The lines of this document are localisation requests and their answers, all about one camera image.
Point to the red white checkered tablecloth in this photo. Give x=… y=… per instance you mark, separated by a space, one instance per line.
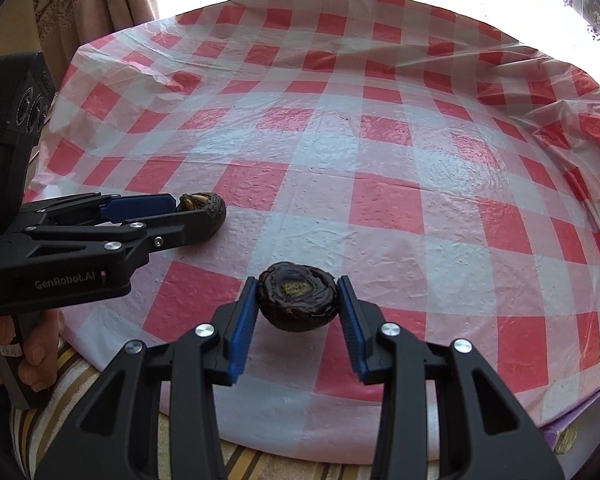
x=380 y=135

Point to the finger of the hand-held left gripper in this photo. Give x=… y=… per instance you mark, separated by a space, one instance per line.
x=180 y=230
x=140 y=205

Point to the patterned pink curtain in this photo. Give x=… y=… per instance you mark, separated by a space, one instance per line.
x=95 y=15

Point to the purple cloth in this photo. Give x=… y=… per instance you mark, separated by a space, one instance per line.
x=585 y=420

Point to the striped table cloth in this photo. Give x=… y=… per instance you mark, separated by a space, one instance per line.
x=60 y=405

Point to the person's left hand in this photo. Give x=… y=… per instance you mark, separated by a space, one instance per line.
x=37 y=360

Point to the dark wrinkled passion fruit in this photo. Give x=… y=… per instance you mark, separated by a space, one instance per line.
x=207 y=207
x=297 y=297

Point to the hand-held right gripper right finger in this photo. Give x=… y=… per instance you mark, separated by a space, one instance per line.
x=350 y=330

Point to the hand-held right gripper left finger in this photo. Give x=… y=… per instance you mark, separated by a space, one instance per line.
x=242 y=330

